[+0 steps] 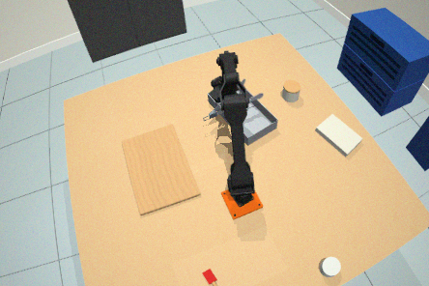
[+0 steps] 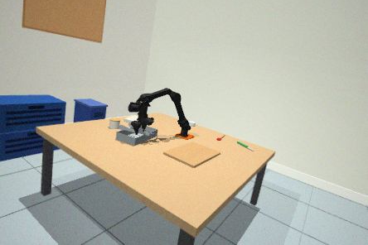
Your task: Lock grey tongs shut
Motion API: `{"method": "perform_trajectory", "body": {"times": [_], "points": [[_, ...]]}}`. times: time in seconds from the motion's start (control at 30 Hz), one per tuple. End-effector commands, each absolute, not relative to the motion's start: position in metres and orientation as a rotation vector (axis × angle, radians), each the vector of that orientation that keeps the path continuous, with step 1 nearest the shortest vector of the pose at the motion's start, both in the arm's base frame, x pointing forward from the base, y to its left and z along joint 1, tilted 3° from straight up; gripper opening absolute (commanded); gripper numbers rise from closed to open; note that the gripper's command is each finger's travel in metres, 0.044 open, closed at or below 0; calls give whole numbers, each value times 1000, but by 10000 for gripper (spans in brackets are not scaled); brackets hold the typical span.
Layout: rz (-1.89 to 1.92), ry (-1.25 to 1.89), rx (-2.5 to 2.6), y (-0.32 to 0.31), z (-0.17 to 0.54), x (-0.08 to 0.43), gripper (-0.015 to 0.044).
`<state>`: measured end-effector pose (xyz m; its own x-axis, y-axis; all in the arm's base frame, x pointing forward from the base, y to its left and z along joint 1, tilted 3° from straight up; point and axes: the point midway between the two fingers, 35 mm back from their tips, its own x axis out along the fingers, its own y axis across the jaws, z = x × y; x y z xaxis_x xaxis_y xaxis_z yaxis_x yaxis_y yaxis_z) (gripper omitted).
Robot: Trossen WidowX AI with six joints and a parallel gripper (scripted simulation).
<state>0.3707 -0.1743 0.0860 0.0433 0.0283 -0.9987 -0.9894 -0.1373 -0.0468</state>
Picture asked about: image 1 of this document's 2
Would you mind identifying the grey metal tongs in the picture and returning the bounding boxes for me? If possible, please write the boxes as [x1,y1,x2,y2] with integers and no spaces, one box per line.
[207,79,264,120]

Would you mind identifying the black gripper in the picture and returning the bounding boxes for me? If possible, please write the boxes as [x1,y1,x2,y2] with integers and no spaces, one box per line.
[211,76,239,95]

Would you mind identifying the grey cylinder with tan lid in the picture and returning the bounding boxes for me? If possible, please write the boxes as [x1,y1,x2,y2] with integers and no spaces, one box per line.
[282,80,300,102]

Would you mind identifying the grey rectangular roasting tin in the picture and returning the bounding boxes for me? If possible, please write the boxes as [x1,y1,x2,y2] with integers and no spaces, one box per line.
[207,93,279,146]

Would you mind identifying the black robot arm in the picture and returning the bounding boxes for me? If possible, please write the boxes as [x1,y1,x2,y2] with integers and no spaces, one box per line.
[210,50,255,207]

